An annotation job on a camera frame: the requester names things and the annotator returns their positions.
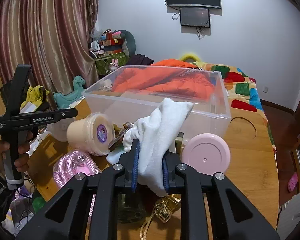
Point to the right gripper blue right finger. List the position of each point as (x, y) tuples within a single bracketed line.
[(165, 174)]

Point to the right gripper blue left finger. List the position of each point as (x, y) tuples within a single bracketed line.
[(136, 151)]

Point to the white cloth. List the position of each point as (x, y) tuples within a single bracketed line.
[(156, 133)]

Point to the gold drawstring pouch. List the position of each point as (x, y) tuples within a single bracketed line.
[(163, 209)]

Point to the pink round container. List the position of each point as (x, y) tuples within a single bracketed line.
[(207, 153)]

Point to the beige lidded cup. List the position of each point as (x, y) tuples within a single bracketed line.
[(92, 134)]

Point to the green glass bottle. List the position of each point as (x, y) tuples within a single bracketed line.
[(130, 209)]

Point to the yellow cloth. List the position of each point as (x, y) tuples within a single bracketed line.
[(36, 99)]

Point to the white round plastic jar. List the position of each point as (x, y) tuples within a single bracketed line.
[(59, 129)]

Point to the teal rocking horse toy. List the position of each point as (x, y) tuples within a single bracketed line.
[(64, 101)]

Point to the clear plastic storage bin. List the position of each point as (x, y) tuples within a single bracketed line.
[(207, 116)]

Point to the orange puffer jacket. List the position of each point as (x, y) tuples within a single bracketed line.
[(168, 77)]

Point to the pink bunny figure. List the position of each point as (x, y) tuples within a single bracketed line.
[(114, 65)]

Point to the striped pink curtain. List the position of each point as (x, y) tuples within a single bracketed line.
[(52, 36)]

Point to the green storage box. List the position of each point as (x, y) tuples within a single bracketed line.
[(103, 63)]

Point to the dark purple clothing pile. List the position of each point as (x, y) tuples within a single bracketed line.
[(139, 60)]

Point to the colourful patchwork blanket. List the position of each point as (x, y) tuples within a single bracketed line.
[(242, 91)]

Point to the yellow headboard arch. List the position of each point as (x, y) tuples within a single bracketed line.
[(190, 57)]

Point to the grey plush toy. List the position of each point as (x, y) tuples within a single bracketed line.
[(128, 46)]

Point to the pink slipper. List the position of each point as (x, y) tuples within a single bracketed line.
[(292, 183)]

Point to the small black wall monitor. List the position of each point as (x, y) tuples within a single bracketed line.
[(195, 17)]

